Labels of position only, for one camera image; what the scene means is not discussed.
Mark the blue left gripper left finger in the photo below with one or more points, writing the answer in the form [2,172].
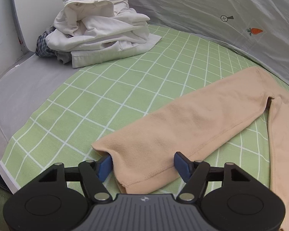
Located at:
[103,167]

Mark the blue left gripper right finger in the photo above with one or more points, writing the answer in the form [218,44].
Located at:
[184,166]

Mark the beige long-sleeve shirt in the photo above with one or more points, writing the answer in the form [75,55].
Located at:
[197,124]

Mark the white crumpled garment pile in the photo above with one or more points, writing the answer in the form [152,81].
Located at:
[96,31]

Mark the blue plaid garment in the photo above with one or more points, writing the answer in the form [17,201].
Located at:
[42,49]

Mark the grey carrot-print bedsheet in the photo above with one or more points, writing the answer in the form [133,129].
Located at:
[257,28]

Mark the green checked mat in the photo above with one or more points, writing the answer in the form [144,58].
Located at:
[99,99]

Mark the grey bed sheet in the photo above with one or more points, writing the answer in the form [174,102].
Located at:
[23,89]

